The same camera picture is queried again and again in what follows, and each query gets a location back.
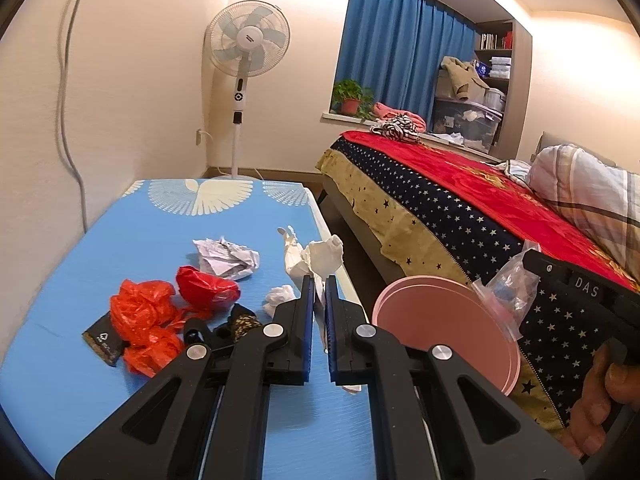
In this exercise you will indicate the checked pillow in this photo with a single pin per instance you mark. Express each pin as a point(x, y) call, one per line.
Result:
point(585, 200)

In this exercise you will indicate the crumpled white printed paper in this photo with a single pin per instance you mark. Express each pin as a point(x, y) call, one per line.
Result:
point(225, 257)

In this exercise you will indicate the dark patterned wrapper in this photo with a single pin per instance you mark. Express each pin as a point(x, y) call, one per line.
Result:
point(242, 322)

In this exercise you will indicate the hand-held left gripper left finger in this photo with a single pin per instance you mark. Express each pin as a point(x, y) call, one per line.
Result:
point(311, 330)

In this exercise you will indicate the pink cloth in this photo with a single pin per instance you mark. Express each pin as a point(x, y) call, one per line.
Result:
point(395, 111)

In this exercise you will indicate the red plastic bag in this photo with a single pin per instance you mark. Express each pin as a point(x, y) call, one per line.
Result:
point(205, 287)

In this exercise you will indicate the potted green plant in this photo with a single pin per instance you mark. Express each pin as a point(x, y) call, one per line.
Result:
point(351, 96)

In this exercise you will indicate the black packet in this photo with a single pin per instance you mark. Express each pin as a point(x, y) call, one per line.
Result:
point(102, 342)

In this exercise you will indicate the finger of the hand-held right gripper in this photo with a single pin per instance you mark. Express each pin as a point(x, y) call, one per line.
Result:
point(540, 266)

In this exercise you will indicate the clear plastic bag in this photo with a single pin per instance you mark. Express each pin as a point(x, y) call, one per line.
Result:
point(507, 292)

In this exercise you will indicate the large white tissue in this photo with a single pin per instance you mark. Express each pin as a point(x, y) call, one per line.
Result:
point(315, 255)

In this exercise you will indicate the white wall socket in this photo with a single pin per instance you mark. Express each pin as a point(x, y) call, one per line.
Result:
point(198, 138)

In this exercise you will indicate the light crumpled cloth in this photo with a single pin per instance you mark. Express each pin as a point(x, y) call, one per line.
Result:
point(515, 169)

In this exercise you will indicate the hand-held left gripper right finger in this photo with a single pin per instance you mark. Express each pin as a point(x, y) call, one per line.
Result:
point(328, 330)

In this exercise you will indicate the black white striped cloth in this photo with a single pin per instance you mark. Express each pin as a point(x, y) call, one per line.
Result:
point(397, 129)

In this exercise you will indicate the clear storage box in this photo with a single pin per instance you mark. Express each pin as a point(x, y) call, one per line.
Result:
point(465, 122)

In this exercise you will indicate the orange plastic bag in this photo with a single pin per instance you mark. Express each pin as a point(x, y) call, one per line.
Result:
point(142, 317)

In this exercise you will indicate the white standing fan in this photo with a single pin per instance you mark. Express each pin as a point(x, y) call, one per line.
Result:
point(248, 40)

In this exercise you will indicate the blue curtain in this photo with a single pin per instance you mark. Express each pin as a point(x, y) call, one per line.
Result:
point(400, 45)

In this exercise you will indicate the grey headboard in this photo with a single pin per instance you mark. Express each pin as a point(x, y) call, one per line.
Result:
point(555, 141)

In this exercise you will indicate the pink round bin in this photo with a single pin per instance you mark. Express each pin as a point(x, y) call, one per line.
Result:
point(440, 325)

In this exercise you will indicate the small white tissue ball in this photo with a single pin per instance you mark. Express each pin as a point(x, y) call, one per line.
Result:
point(279, 297)

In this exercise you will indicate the beige coat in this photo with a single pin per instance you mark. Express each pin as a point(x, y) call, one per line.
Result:
point(462, 77)

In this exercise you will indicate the person's right hand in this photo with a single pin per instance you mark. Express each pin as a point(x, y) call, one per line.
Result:
point(592, 400)

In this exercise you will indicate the red starred blanket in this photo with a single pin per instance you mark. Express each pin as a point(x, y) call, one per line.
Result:
point(465, 200)

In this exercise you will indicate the wooden bookshelf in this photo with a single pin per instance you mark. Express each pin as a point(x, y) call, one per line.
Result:
point(497, 47)

